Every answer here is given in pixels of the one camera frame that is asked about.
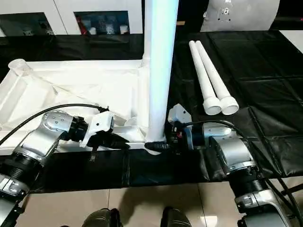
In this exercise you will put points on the white flat board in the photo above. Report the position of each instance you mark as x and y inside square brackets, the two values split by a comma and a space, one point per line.
[292, 40]

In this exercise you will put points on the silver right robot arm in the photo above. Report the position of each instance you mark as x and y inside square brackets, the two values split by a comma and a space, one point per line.
[236, 153]

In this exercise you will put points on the dark robot foot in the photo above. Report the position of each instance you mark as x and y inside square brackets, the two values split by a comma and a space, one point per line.
[175, 218]
[100, 218]

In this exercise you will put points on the black metal stand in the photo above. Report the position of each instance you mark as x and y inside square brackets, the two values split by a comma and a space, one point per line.
[292, 188]

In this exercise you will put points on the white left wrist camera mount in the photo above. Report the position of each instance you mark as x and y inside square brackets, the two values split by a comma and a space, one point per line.
[100, 125]

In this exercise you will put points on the white glass-door cabinet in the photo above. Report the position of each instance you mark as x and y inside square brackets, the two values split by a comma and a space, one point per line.
[64, 11]

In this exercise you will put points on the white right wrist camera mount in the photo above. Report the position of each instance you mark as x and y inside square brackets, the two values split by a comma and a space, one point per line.
[181, 114]

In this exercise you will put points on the dark left robot foot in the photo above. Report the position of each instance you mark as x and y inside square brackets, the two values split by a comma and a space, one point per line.
[100, 218]

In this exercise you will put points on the white plastic table top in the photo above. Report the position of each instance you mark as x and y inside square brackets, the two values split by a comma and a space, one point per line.
[71, 82]

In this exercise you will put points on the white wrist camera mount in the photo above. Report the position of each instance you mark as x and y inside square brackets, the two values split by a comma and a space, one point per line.
[181, 114]
[100, 125]

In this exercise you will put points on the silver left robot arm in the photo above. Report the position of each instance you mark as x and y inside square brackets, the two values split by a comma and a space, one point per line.
[38, 144]

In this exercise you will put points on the black work mat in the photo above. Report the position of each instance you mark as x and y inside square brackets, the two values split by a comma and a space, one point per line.
[260, 82]

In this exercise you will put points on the dark right robot foot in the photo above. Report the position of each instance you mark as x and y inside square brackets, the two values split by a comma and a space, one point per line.
[175, 218]

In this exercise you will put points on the black furniture with yellow label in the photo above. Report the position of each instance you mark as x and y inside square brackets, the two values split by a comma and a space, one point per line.
[191, 14]

